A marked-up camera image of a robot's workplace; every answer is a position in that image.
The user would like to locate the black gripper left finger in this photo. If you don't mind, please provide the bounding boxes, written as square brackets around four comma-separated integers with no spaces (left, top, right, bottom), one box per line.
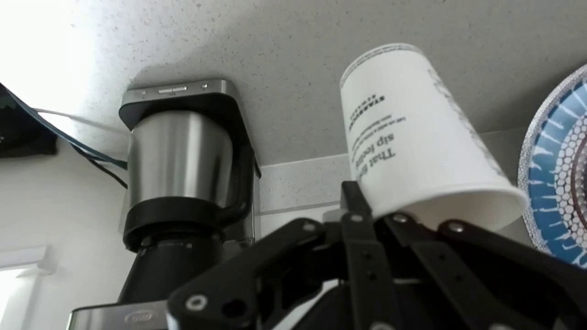
[166,181,397,330]

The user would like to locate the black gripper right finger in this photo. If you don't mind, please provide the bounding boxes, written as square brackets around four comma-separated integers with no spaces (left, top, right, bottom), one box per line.
[383,212,587,330]

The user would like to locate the white paper cup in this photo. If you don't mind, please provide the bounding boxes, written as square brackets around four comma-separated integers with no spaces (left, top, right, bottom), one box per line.
[339,41,528,230]

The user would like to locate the blue white decorative plate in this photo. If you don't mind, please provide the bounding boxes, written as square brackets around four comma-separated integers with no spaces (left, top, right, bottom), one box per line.
[517,63,587,267]

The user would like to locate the stainless steel coffee maker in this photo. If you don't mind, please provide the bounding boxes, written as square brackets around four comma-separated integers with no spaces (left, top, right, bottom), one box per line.
[65,76,258,330]

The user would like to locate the black coffee maker power cord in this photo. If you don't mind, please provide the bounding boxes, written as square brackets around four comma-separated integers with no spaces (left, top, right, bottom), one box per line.
[0,80,131,190]

